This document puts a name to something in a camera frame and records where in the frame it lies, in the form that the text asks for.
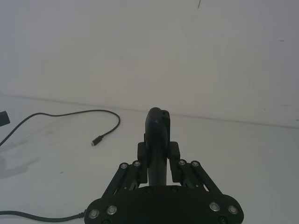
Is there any black cable with small plug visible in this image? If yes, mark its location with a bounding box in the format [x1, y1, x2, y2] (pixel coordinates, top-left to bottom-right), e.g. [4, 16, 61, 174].
[0, 109, 121, 147]

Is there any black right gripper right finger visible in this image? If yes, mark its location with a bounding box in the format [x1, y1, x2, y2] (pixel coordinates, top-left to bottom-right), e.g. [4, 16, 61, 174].
[168, 141, 225, 195]

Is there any dark grey rounded tool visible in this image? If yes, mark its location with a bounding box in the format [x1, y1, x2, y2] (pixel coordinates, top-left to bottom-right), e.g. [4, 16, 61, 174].
[143, 107, 171, 187]

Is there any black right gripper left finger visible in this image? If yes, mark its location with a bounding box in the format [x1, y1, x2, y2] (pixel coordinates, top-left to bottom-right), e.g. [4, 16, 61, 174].
[102, 141, 150, 199]

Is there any thin dark robot cable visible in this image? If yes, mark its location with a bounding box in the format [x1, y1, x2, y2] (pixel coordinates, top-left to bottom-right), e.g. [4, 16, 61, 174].
[0, 204, 87, 222]

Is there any white table cloth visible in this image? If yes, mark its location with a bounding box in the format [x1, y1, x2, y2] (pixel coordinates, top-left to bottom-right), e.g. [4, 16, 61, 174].
[0, 93, 299, 224]

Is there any black box-shaped object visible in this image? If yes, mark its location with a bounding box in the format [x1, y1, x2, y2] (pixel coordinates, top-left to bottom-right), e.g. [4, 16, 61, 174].
[0, 111, 11, 127]

